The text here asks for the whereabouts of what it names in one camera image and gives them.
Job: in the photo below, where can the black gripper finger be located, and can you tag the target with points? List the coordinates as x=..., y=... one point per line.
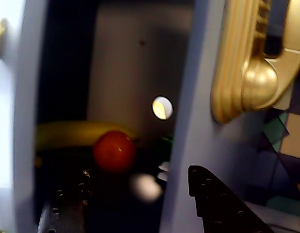
x=218, y=206
x=65, y=216

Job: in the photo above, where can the blue toy kitchen body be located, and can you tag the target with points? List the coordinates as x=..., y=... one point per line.
x=196, y=136

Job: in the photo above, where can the white toy food piece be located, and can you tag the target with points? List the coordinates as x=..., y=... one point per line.
x=146, y=188

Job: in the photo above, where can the red toy tomato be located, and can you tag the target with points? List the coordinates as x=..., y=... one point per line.
x=114, y=151

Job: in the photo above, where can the yellow toy banana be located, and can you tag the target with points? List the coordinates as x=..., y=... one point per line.
x=74, y=133

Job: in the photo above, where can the gold toy telephone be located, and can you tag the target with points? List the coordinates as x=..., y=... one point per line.
x=233, y=72

